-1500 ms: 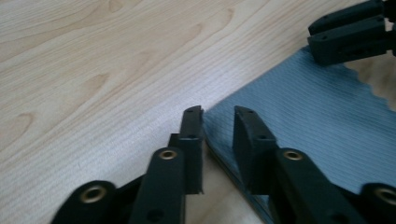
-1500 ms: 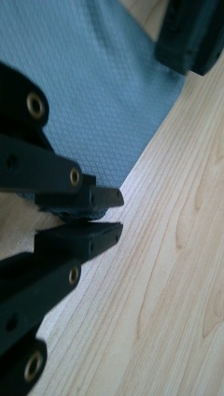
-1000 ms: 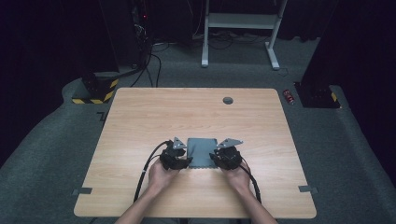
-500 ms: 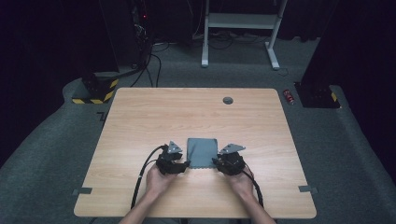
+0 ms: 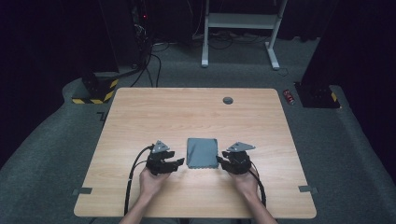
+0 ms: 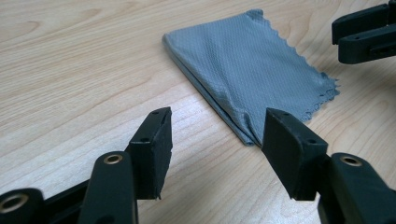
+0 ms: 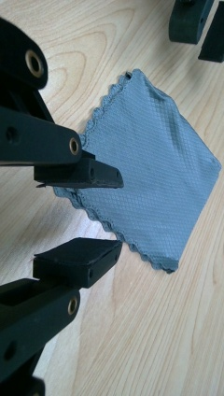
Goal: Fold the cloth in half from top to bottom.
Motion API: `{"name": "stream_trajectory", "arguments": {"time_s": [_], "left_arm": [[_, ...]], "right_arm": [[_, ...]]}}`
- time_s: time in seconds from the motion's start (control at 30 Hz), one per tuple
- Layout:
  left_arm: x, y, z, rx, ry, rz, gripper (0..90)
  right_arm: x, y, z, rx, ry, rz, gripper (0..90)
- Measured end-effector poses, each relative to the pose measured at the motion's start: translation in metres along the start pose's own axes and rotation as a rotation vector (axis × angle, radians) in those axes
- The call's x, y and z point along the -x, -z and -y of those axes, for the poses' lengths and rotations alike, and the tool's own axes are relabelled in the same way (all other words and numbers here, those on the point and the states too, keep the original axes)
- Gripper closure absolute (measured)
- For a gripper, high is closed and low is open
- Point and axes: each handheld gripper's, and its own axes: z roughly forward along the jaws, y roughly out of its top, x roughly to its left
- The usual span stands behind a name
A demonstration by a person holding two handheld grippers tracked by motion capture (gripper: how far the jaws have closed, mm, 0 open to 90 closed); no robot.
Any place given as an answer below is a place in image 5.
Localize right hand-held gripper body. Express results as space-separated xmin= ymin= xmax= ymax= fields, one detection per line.
xmin=225 ymin=141 xmax=257 ymax=175

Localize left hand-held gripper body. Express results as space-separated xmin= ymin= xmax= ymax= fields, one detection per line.
xmin=145 ymin=139 xmax=171 ymax=177

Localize grey cloth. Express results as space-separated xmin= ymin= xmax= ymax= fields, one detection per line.
xmin=185 ymin=137 xmax=219 ymax=170

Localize person's left hand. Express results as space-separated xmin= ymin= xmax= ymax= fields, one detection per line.
xmin=138 ymin=167 xmax=171 ymax=201

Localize person's right hand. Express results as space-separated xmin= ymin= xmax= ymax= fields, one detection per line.
xmin=229 ymin=169 xmax=261 ymax=203

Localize grey tape strip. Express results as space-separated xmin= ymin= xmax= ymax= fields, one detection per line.
xmin=72 ymin=187 xmax=93 ymax=197
xmin=298 ymin=185 xmax=319 ymax=195

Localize red can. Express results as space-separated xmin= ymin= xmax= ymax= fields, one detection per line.
xmin=282 ymin=89 xmax=295 ymax=106

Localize black yellow striped stand base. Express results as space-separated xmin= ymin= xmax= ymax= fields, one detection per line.
xmin=71 ymin=69 xmax=120 ymax=105

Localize black base with yellow mark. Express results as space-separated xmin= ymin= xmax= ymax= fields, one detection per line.
xmin=293 ymin=81 xmax=342 ymax=109

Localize dark equipment rack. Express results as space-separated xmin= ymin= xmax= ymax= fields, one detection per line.
xmin=130 ymin=0 xmax=154 ymax=67

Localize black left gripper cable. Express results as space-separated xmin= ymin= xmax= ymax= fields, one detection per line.
xmin=123 ymin=144 xmax=155 ymax=217

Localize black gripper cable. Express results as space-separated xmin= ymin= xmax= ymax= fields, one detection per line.
xmin=248 ymin=161 xmax=268 ymax=209
xmin=123 ymin=144 xmax=155 ymax=217

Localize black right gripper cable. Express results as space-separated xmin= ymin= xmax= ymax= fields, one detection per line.
xmin=248 ymin=161 xmax=268 ymax=209

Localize black floor cables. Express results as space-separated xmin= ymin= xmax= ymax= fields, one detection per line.
xmin=129 ymin=42 xmax=163 ymax=89

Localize cables under white stand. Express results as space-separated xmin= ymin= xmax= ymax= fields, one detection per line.
xmin=191 ymin=29 xmax=269 ymax=50

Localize white metal stand frame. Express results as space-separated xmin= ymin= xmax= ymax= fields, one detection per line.
xmin=200 ymin=0 xmax=290 ymax=71

